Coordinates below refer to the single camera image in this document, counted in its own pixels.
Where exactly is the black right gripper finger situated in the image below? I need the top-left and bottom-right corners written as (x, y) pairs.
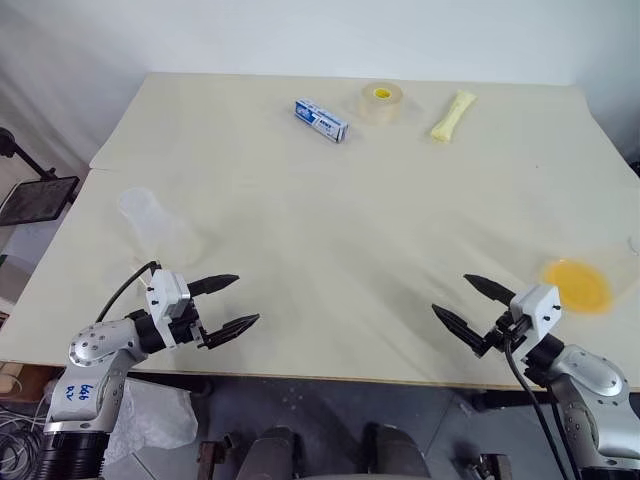
top-left (430, 303), bottom-right (489, 358)
top-left (463, 273), bottom-right (517, 307)

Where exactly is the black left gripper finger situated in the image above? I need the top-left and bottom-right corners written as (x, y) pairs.
top-left (201, 313), bottom-right (262, 350)
top-left (186, 273), bottom-right (242, 300)

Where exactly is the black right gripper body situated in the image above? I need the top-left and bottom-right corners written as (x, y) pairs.
top-left (482, 305), bottom-right (532, 358)

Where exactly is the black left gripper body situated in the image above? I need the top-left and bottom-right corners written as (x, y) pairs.
top-left (167, 298), bottom-right (212, 350)

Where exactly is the empty clear plastic beaker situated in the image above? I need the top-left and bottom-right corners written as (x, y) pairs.
top-left (116, 186), bottom-right (207, 269)

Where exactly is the clear plastic bag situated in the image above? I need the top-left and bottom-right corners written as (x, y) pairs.
top-left (106, 376), bottom-right (199, 457)

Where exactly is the dark rounded shape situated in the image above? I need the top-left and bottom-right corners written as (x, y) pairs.
top-left (361, 421), bottom-right (432, 480)
top-left (238, 424), bottom-right (302, 480)

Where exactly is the brown cardboard box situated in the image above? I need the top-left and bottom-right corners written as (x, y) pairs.
top-left (0, 361), bottom-right (67, 402)

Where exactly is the pale yellow wrapped packet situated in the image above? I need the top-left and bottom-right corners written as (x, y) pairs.
top-left (429, 89), bottom-right (478, 144)

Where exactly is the blue and white small box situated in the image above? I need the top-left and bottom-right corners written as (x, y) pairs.
top-left (292, 97), bottom-right (351, 146)

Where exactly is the clear tape roll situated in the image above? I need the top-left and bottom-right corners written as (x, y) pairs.
top-left (356, 82), bottom-right (406, 124)

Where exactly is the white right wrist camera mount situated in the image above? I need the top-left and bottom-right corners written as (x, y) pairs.
top-left (509, 283), bottom-right (563, 362)

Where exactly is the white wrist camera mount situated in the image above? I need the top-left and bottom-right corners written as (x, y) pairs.
top-left (145, 269), bottom-right (194, 349)
top-left (509, 283), bottom-right (563, 362)

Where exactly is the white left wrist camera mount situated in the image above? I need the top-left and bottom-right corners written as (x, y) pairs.
top-left (145, 269), bottom-right (194, 349)

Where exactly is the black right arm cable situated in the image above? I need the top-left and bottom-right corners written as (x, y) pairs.
top-left (503, 333), bottom-right (584, 480)

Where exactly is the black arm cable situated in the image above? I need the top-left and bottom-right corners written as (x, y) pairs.
top-left (94, 260), bottom-right (162, 324)
top-left (503, 333), bottom-right (584, 480)

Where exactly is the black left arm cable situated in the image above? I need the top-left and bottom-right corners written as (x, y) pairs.
top-left (94, 260), bottom-right (162, 324)

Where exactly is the white cable bundle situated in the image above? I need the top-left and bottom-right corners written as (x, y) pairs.
top-left (0, 407), bottom-right (47, 480)

